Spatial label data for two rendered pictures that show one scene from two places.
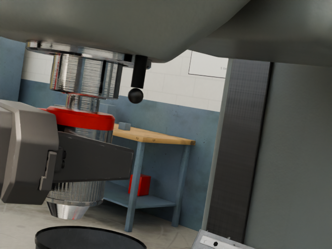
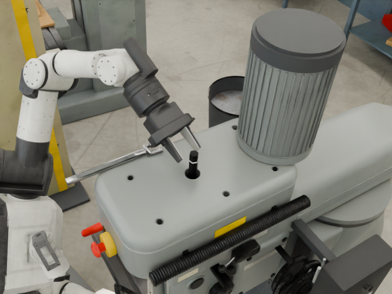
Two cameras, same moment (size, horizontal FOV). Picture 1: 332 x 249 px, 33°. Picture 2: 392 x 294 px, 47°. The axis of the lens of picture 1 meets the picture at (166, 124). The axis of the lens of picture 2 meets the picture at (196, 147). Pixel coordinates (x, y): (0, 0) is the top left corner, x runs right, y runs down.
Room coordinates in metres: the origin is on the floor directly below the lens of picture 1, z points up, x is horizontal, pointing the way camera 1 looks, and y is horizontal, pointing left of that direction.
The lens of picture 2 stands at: (-0.32, -0.12, 2.69)
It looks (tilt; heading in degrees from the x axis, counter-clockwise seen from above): 45 degrees down; 14
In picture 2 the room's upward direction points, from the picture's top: 4 degrees clockwise
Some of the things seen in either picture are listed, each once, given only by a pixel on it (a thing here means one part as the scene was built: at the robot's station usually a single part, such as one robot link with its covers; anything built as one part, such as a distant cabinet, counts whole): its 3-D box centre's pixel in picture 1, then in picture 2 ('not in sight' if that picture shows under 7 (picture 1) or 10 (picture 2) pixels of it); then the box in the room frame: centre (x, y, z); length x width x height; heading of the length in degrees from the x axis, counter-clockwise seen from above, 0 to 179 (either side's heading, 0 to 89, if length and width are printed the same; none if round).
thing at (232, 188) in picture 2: not in sight; (196, 192); (0.40, 0.05, 1.81); 0.47 x 0.26 x 0.16; 138
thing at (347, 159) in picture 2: not in sight; (323, 164); (0.76, -0.28, 1.66); 0.80 x 0.23 x 0.20; 138
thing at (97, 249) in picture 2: not in sight; (98, 248); (0.20, 0.23, 1.76); 0.04 x 0.03 x 0.04; 48
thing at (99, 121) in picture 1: (80, 117); not in sight; (0.39, 0.06, 1.26); 0.05 x 0.05 x 0.01
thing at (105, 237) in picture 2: not in sight; (108, 244); (0.22, 0.21, 1.76); 0.06 x 0.02 x 0.06; 48
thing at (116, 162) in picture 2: not in sight; (114, 163); (0.35, 0.24, 1.89); 0.24 x 0.04 x 0.01; 139
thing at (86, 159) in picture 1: (89, 160); not in sight; (0.36, 0.04, 1.24); 0.06 x 0.02 x 0.03; 118
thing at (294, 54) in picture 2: not in sight; (285, 89); (0.57, -0.11, 2.05); 0.20 x 0.20 x 0.32
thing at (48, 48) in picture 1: (89, 54); not in sight; (0.39, 0.06, 1.31); 0.09 x 0.09 x 0.01
